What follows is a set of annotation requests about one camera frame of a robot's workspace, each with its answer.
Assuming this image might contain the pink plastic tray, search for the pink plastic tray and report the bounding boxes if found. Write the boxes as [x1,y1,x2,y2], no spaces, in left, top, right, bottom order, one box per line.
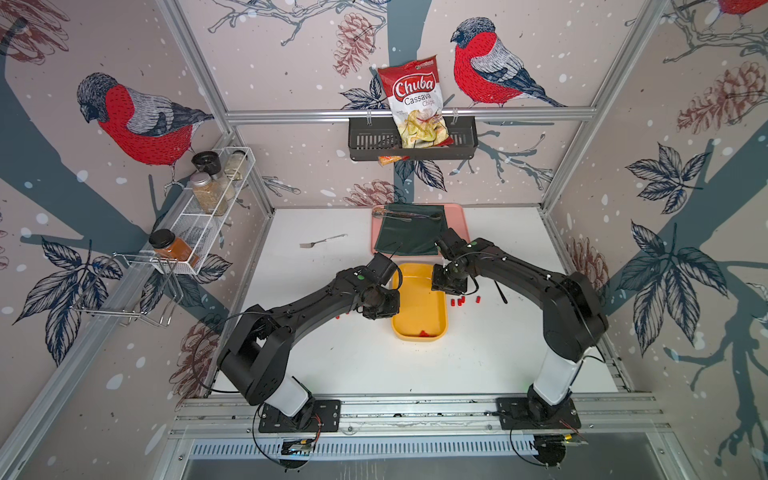
[371,204,470,253]

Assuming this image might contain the black plastic fork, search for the black plastic fork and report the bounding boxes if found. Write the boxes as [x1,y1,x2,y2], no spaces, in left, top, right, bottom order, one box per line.
[494,281,509,305]

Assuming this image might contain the silver lid spice jar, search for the silver lid spice jar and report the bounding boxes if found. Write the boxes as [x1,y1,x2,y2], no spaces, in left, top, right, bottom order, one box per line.
[189,172,228,216]

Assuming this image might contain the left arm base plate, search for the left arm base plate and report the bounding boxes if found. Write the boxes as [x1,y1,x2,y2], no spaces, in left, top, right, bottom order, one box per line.
[258,399,341,433]

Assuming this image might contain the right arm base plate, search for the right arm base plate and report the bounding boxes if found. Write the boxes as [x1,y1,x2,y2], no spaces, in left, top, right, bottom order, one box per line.
[496,395,582,430]

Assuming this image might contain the orange spice jar black lid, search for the orange spice jar black lid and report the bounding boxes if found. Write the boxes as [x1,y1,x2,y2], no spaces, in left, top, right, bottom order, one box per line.
[148,229,199,267]

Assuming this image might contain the left circuit board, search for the left circuit board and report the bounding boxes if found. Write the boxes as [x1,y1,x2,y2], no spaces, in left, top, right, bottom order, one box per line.
[280,438,316,458]

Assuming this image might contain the black wire hanging basket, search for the black wire hanging basket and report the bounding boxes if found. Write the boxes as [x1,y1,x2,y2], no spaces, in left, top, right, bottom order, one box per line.
[347,115,479,163]

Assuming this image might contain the yellow plastic storage box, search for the yellow plastic storage box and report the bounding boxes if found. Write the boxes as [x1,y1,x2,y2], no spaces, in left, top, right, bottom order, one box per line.
[391,263,448,342]

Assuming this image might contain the white wire spice rack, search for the white wire spice rack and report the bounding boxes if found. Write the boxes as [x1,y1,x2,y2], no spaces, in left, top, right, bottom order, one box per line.
[161,147,254,283]

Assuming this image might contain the aluminium frame crossbar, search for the aluminium frame crossbar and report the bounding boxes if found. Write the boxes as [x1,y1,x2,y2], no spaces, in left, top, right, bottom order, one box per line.
[225,106,599,125]

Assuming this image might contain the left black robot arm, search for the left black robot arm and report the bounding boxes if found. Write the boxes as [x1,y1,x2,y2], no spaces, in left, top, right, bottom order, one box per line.
[217,253,400,423]

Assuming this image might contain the chrome wire holder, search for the chrome wire holder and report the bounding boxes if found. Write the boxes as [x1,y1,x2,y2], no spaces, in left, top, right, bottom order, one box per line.
[68,251,184,328]

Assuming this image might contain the dark green folded cloth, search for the dark green folded cloth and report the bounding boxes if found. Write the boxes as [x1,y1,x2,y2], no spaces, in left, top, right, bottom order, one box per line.
[374,203,448,257]

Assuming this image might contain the silver metal fork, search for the silver metal fork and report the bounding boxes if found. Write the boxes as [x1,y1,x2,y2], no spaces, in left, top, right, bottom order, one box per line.
[299,233,348,249]

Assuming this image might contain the black tongs on tray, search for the black tongs on tray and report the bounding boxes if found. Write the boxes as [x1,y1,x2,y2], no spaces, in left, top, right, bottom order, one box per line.
[372,206,443,222]

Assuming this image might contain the clear pale spice jar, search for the clear pale spice jar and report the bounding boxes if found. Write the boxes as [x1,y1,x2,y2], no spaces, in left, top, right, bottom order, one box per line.
[224,149,248,182]

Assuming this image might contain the Chuba cassava chips bag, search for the Chuba cassava chips bag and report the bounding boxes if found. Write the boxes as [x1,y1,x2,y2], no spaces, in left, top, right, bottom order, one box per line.
[377,56,453,149]

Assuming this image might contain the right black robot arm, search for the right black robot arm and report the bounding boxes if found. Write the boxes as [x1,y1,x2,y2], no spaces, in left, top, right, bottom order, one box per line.
[432,229,609,409]

